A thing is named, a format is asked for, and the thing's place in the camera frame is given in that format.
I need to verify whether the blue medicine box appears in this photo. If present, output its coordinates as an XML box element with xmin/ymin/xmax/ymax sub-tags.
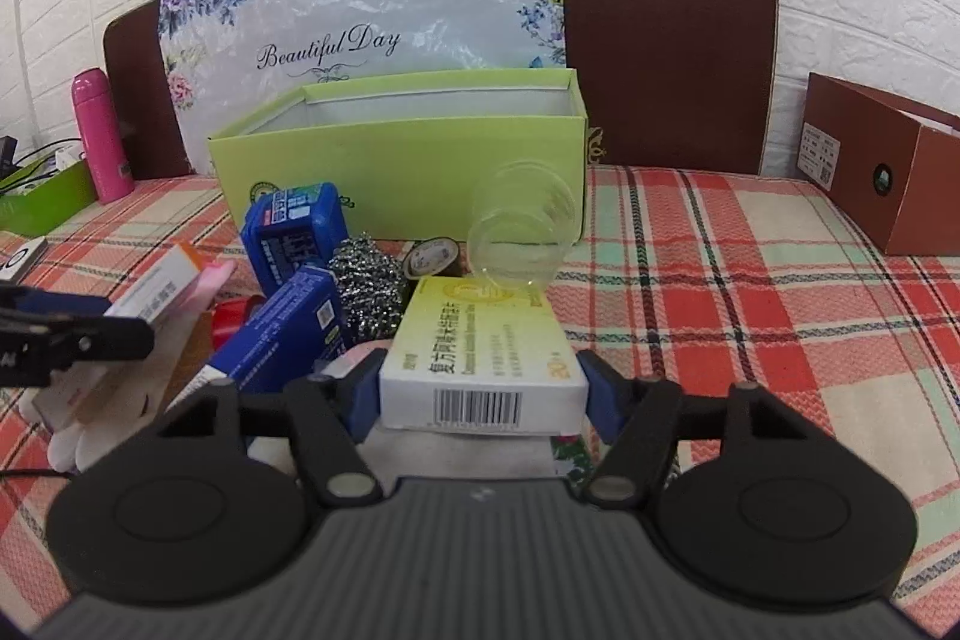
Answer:
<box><xmin>190</xmin><ymin>265</ymin><xmax>350</xmax><ymax>393</ymax></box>

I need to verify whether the steel wool scrubber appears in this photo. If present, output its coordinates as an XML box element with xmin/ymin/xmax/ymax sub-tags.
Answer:
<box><xmin>329</xmin><ymin>234</ymin><xmax>410</xmax><ymax>342</ymax></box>

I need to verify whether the white orange medicine box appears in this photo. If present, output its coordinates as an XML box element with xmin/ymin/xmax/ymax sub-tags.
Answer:
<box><xmin>32</xmin><ymin>244</ymin><xmax>236</xmax><ymax>432</ymax></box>

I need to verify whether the yellow white medicine box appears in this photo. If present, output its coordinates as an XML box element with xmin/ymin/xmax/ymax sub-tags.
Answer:
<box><xmin>379</xmin><ymin>276</ymin><xmax>587</xmax><ymax>437</ymax></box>

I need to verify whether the blue chewing gum box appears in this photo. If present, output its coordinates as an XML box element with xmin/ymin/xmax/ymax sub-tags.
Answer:
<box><xmin>241</xmin><ymin>182</ymin><xmax>348</xmax><ymax>298</ymax></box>

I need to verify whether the clear plastic cup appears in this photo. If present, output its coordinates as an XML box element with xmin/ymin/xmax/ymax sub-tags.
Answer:
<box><xmin>467</xmin><ymin>161</ymin><xmax>584</xmax><ymax>291</ymax></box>

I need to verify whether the green tray box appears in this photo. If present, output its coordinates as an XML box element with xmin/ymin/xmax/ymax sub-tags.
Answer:
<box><xmin>0</xmin><ymin>138</ymin><xmax>96</xmax><ymax>239</ymax></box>

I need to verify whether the dark patterned tape roll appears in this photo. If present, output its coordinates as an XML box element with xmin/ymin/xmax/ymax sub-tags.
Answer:
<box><xmin>402</xmin><ymin>237</ymin><xmax>462</xmax><ymax>281</ymax></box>

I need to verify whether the pink thermos bottle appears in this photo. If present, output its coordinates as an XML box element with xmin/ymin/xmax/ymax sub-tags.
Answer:
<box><xmin>71</xmin><ymin>68</ymin><xmax>135</xmax><ymax>203</ymax></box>

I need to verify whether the green cardboard storage box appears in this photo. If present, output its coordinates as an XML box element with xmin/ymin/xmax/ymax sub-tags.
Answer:
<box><xmin>208</xmin><ymin>68</ymin><xmax>589</xmax><ymax>241</ymax></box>

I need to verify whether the brown cardboard box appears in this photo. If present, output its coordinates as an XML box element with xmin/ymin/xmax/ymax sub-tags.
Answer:
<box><xmin>797</xmin><ymin>73</ymin><xmax>960</xmax><ymax>257</ymax></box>

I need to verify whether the dark brown wooden headboard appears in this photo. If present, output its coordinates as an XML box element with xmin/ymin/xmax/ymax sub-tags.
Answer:
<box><xmin>103</xmin><ymin>0</ymin><xmax>778</xmax><ymax>178</ymax></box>

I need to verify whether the floral Beautiful Day plastic bag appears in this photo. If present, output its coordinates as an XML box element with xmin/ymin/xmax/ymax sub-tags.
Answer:
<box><xmin>156</xmin><ymin>0</ymin><xmax>566</xmax><ymax>174</ymax></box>

